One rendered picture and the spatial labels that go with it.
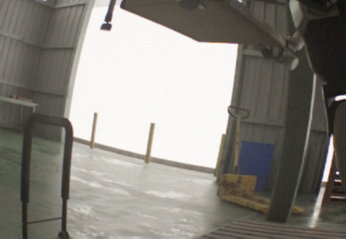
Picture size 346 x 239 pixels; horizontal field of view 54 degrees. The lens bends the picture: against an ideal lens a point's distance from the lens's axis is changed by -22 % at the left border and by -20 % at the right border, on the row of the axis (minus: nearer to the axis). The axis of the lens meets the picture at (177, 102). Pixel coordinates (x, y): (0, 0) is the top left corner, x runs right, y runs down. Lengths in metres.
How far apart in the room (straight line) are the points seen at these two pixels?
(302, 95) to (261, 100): 3.42
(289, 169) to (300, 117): 0.53
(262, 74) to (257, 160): 1.71
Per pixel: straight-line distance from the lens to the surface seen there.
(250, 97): 7.45
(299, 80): 4.06
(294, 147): 3.99
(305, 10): 1.18
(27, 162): 1.40
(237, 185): 5.23
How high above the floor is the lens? 0.79
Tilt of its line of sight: 4 degrees up
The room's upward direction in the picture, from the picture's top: 9 degrees clockwise
